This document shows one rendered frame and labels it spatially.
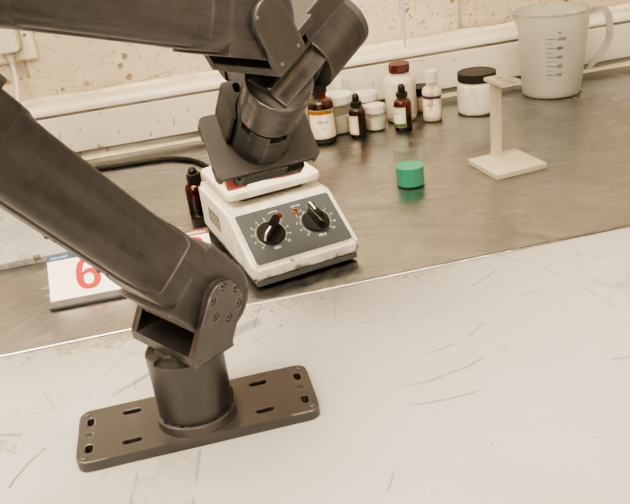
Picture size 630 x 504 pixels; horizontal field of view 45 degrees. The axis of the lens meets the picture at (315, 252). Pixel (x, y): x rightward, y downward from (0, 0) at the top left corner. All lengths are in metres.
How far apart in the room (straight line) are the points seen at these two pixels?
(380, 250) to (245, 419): 0.33
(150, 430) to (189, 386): 0.06
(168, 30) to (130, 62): 0.88
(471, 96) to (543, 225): 0.47
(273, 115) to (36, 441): 0.34
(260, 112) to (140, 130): 0.79
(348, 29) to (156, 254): 0.26
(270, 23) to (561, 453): 0.38
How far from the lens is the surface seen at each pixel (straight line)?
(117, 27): 0.52
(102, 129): 1.40
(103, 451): 0.65
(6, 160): 0.48
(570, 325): 0.75
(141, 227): 0.54
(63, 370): 0.79
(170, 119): 1.40
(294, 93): 0.62
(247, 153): 0.70
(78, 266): 0.93
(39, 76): 1.44
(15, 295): 0.97
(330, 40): 0.65
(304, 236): 0.86
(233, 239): 0.88
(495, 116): 1.13
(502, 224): 0.95
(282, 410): 0.64
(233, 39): 0.57
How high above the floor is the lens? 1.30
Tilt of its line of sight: 26 degrees down
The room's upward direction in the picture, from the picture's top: 7 degrees counter-clockwise
